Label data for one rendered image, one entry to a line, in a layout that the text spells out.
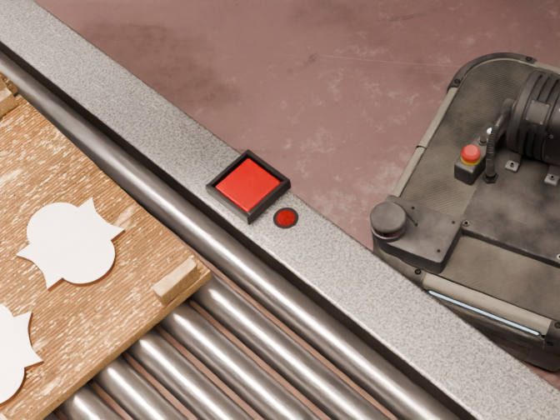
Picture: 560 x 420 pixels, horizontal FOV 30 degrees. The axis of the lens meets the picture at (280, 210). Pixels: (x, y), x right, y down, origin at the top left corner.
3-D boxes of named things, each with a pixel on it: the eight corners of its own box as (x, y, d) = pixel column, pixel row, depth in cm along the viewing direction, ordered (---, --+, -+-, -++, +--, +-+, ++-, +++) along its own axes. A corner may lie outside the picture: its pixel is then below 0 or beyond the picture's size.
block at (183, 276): (193, 267, 124) (188, 255, 121) (202, 277, 123) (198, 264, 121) (155, 299, 122) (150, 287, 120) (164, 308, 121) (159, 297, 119)
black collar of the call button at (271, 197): (249, 156, 135) (247, 148, 133) (292, 187, 131) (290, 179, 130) (207, 193, 132) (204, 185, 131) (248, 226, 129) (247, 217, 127)
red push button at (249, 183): (249, 163, 134) (247, 157, 133) (282, 187, 131) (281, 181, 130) (216, 192, 132) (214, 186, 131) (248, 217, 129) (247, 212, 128)
